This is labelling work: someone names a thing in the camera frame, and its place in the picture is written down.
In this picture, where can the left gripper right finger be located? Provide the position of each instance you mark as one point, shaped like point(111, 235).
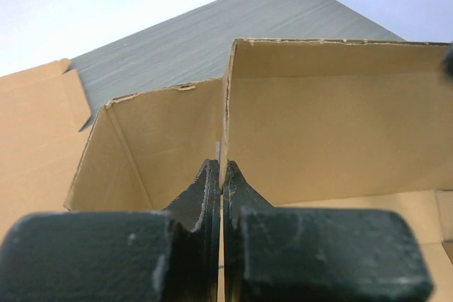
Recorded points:
point(316, 254)

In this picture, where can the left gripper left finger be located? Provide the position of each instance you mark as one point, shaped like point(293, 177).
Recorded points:
point(167, 255)

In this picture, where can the large brown cardboard box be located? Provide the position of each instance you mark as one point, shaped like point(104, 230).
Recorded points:
point(327, 123)

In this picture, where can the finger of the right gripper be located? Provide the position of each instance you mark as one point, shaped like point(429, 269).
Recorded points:
point(447, 63)

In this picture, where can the small flat cardboard box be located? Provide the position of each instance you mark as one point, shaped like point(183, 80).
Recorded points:
point(43, 113)

